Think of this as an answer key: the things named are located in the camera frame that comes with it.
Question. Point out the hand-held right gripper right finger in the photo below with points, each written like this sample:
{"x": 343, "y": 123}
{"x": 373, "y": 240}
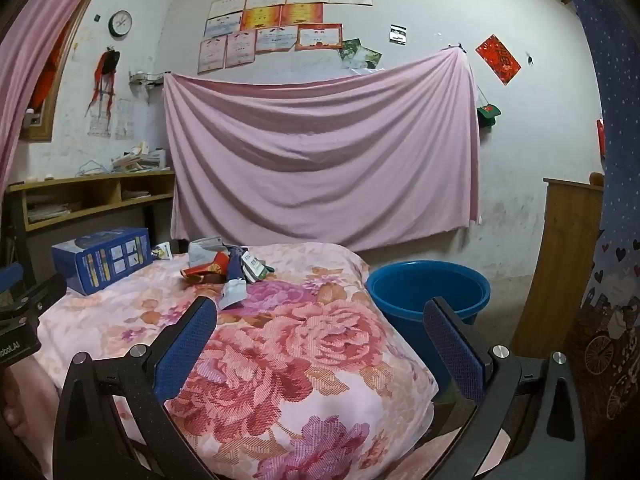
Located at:
{"x": 452, "y": 355}

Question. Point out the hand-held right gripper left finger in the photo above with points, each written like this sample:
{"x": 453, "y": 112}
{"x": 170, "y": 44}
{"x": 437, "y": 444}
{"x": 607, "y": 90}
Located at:
{"x": 187, "y": 345}

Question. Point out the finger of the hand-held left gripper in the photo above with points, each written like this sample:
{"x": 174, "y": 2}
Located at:
{"x": 42, "y": 295}
{"x": 10, "y": 277}

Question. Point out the silver wrapper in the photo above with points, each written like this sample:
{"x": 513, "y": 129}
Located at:
{"x": 232, "y": 292}

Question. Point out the blue plastic bucket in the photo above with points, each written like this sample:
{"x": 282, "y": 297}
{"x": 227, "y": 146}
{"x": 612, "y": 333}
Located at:
{"x": 400, "y": 305}

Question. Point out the blue packet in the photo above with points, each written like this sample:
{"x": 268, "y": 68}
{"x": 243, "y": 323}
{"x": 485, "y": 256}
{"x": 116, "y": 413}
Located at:
{"x": 235, "y": 262}

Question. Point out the grey wrapper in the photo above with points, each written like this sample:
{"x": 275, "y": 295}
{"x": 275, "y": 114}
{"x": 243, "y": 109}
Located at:
{"x": 202, "y": 249}

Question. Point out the small white packet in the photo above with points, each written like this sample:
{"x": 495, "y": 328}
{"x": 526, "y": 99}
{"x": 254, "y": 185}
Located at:
{"x": 162, "y": 251}

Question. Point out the white green packet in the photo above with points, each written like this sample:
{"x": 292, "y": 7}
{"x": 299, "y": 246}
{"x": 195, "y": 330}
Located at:
{"x": 255, "y": 266}

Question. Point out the person's left hand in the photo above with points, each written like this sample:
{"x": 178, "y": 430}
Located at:
{"x": 25, "y": 395}

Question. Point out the blue cardboard box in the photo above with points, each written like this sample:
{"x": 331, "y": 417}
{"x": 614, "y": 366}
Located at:
{"x": 100, "y": 260}

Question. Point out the stack of papers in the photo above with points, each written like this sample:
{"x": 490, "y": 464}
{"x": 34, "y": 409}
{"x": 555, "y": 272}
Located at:
{"x": 52, "y": 212}

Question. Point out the floral blanket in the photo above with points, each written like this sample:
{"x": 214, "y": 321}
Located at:
{"x": 300, "y": 335}

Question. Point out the wooden shelf desk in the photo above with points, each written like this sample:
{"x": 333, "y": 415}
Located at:
{"x": 100, "y": 179}

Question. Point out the wooden cabinet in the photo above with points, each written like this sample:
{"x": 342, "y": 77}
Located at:
{"x": 560, "y": 260}

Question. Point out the pile of books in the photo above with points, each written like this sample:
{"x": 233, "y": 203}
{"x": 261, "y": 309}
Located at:
{"x": 140, "y": 160}

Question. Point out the pink curtain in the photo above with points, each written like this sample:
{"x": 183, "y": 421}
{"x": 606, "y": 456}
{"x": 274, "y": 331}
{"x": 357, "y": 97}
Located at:
{"x": 35, "y": 60}

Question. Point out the pink hanging sheet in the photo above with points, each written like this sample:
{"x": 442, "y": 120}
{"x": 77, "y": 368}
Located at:
{"x": 320, "y": 160}

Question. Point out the green hanging pouch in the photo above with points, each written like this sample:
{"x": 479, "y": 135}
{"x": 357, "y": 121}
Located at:
{"x": 487, "y": 116}

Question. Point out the blue patterned curtain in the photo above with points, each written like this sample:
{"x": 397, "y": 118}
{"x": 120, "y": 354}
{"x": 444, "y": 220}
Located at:
{"x": 615, "y": 160}

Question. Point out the red hanging ornament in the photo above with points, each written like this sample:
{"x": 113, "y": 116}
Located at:
{"x": 600, "y": 137}

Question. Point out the green photo poster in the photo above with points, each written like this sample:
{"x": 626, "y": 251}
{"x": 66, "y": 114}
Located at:
{"x": 362, "y": 55}

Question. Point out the wooden window frame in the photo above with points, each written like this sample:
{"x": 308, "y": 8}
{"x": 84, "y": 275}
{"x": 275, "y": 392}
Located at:
{"x": 50, "y": 110}

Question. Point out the white wall papers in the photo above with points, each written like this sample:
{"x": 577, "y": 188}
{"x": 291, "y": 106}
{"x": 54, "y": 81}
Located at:
{"x": 112, "y": 120}

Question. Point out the red feathered wall ornament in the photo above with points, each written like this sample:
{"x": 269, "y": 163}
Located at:
{"x": 105, "y": 75}

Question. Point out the metal wall shelf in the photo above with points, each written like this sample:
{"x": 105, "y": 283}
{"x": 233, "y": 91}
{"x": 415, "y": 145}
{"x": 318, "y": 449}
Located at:
{"x": 145, "y": 79}

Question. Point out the round wall clock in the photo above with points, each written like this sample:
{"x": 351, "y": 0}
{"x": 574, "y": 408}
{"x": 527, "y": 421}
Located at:
{"x": 120, "y": 23}

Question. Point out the red paper wall poster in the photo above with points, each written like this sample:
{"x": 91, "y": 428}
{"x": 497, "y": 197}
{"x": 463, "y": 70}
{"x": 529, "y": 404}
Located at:
{"x": 497, "y": 59}

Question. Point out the black wall hook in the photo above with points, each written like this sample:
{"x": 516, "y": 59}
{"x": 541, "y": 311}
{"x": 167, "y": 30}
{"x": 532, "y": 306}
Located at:
{"x": 530, "y": 58}

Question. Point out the group of wall certificates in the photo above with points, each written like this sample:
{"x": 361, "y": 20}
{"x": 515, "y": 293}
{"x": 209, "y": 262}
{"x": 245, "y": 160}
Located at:
{"x": 270, "y": 35}

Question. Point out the black white wall sticker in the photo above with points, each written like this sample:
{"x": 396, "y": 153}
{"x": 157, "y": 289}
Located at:
{"x": 397, "y": 33}

